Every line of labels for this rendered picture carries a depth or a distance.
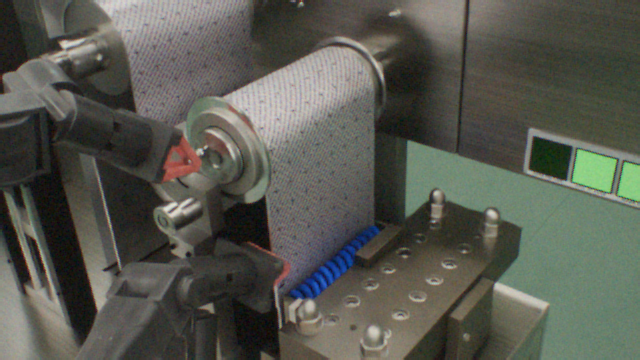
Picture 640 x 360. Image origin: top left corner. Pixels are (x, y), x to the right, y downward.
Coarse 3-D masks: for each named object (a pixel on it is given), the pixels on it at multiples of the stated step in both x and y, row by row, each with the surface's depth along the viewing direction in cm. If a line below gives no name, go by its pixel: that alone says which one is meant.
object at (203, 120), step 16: (208, 112) 85; (224, 112) 84; (192, 128) 89; (224, 128) 84; (240, 128) 83; (192, 144) 90; (240, 144) 84; (256, 160) 84; (208, 176) 91; (256, 176) 85; (240, 192) 88
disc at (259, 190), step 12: (216, 96) 84; (192, 108) 88; (204, 108) 86; (216, 108) 85; (228, 108) 83; (192, 120) 89; (240, 120) 83; (252, 132) 83; (264, 144) 82; (264, 156) 83; (264, 168) 84; (264, 180) 85; (252, 192) 88; (264, 192) 86
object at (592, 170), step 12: (588, 156) 92; (600, 156) 91; (576, 168) 94; (588, 168) 92; (600, 168) 91; (612, 168) 90; (576, 180) 94; (588, 180) 93; (600, 180) 92; (612, 180) 91
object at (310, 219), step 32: (352, 160) 100; (288, 192) 90; (320, 192) 96; (352, 192) 103; (288, 224) 92; (320, 224) 99; (352, 224) 106; (288, 256) 94; (320, 256) 101; (288, 288) 97
